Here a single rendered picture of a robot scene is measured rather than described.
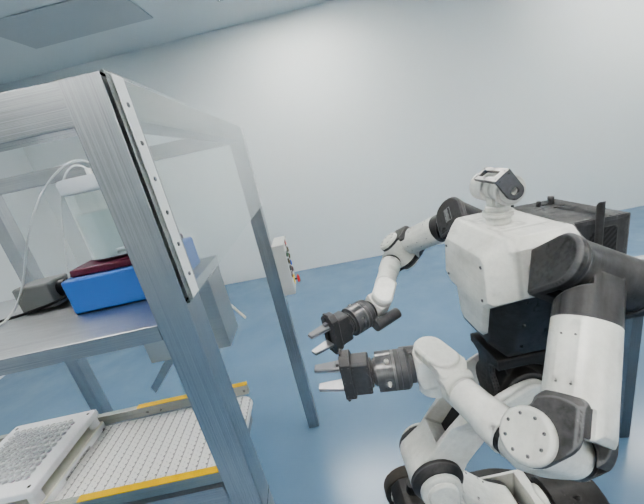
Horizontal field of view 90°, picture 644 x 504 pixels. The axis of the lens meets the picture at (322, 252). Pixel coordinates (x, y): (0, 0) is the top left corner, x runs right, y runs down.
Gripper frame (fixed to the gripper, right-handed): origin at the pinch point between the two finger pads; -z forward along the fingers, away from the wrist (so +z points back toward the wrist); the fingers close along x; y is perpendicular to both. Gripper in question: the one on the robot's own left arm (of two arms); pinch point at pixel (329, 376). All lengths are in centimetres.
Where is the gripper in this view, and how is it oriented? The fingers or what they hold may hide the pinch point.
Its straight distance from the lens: 79.8
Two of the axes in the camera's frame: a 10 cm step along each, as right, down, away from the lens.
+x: 2.0, 9.3, 3.0
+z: 9.8, -1.7, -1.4
